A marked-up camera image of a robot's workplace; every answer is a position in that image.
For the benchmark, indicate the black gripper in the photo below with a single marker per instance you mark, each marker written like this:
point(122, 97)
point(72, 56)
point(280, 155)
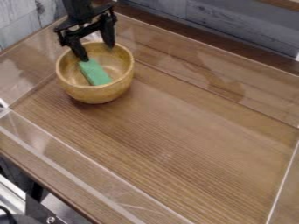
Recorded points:
point(86, 19)

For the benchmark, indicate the brown wooden bowl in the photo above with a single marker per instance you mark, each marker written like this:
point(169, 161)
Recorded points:
point(118, 63)

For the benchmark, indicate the green rectangular block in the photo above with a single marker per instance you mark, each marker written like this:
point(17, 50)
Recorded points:
point(94, 73)

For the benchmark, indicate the clear acrylic barrier tray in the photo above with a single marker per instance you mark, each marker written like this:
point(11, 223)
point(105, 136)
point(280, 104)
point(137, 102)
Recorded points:
point(197, 147)

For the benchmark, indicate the black metal bracket with bolt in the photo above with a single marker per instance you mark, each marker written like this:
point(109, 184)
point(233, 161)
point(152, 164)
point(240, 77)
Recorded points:
point(40, 212)

